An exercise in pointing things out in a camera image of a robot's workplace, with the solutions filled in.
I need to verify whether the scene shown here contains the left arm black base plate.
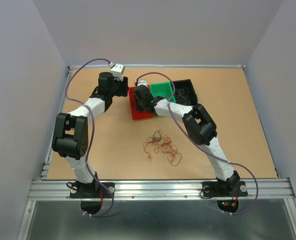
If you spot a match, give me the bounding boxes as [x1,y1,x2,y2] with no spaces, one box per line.
[66,180,112,199]

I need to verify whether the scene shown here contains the green plastic bin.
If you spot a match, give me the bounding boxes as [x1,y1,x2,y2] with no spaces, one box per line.
[149,82,173,99]

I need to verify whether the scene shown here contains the aluminium table edge frame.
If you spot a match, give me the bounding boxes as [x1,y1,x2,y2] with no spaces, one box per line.
[17,65,246,240]

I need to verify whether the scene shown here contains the red plastic bin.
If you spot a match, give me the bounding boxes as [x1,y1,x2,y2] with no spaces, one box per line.
[128,86,154,121]

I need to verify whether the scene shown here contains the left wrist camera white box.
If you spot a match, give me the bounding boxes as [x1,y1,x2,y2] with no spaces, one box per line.
[109,62,126,81]

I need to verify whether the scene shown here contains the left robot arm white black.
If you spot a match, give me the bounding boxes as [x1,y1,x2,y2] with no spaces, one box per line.
[52,72,129,198]

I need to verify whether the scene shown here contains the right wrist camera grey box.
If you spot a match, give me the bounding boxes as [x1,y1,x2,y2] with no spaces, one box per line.
[135,79,148,87]

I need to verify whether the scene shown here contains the orange grey black wires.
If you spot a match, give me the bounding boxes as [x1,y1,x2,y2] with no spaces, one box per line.
[142,128,183,167]

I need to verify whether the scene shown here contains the black plastic bin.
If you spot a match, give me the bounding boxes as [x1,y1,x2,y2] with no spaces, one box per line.
[173,79,198,106]

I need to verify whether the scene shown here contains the grey wire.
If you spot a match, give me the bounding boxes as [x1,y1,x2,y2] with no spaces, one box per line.
[175,87,196,105]

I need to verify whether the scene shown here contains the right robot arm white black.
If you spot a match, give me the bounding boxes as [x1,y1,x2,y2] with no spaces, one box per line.
[133,85,240,195]

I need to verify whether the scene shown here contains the aluminium mounting rail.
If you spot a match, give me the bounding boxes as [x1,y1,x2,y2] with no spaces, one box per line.
[28,178,295,201]

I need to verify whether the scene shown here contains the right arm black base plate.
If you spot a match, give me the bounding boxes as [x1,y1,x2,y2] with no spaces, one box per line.
[200,181,248,199]

